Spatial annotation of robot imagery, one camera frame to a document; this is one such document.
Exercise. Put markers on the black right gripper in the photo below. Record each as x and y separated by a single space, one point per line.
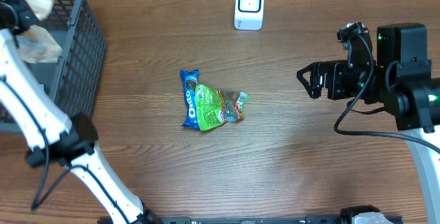
333 69

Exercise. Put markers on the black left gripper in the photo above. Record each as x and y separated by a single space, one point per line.
29 18

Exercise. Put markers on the beige tissue pack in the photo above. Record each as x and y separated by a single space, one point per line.
37 45

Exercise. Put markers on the green red snack bag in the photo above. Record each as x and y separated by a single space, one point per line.
215 107

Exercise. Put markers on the blue Oreo cookie pack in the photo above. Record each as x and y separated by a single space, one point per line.
190 80

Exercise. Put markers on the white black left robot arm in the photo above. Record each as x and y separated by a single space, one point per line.
59 143

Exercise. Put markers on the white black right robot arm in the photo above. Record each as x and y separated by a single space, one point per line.
397 74

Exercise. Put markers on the white barcode scanner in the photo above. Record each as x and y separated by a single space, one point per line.
248 14

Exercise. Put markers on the dark grey plastic basket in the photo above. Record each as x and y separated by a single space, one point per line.
72 81

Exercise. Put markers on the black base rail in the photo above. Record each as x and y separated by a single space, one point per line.
351 215

